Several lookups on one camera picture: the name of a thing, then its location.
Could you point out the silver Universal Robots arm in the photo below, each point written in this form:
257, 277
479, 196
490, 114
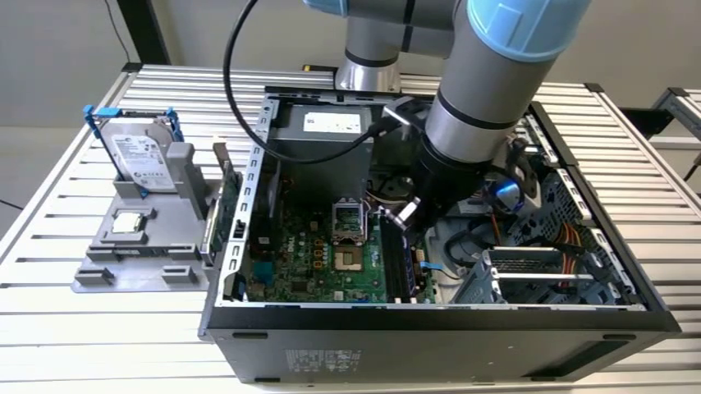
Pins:
492, 82

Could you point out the grey power supply unit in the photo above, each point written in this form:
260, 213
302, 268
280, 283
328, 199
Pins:
318, 180

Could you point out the CPU socket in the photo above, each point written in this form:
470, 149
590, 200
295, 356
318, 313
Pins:
348, 258

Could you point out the metal disk bay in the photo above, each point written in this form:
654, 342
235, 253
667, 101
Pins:
547, 279

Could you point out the black case fan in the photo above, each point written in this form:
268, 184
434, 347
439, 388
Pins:
274, 193

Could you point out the green motherboard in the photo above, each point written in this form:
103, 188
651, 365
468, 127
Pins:
306, 262

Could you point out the small yellow tipped plug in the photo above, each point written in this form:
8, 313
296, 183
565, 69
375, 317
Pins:
307, 67

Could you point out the teal port block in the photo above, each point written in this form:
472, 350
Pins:
263, 274

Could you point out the green graphics card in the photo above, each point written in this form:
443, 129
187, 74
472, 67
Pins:
224, 221

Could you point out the black open PC case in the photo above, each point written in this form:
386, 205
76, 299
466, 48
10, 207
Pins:
383, 353

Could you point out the neighbouring metal slat table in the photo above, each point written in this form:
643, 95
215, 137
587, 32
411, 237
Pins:
678, 102

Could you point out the grey parts rack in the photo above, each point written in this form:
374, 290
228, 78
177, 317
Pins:
180, 164

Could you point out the hard disk in blue carrier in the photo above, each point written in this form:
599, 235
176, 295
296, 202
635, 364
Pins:
136, 160

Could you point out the silver CPU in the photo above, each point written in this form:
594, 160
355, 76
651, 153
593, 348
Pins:
127, 223

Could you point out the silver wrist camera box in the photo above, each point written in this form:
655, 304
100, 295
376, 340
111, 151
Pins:
404, 115

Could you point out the black vertical frame post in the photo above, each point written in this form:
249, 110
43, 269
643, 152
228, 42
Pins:
147, 33

